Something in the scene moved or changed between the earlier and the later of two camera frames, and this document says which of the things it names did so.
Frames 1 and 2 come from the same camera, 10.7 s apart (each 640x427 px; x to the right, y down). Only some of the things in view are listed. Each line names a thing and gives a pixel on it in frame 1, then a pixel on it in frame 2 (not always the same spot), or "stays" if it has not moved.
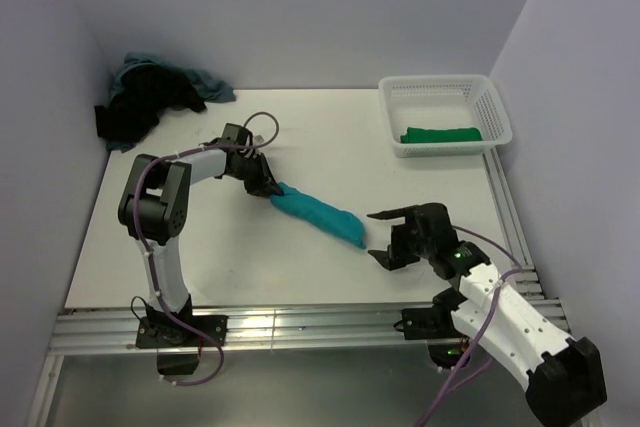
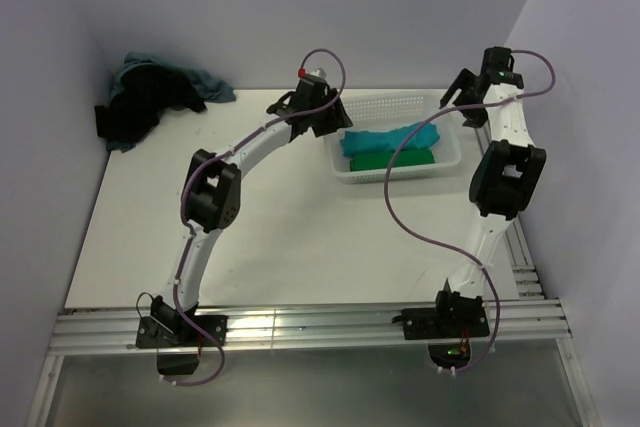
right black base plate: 427,323 stays
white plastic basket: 444,102 -> 369,111
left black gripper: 264,185 -> 336,120
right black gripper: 396,256 -> 465,81
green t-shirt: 414,135 -> 370,161
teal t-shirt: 304,207 -> 360,142
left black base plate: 164,331 stays
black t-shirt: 142,94 stays
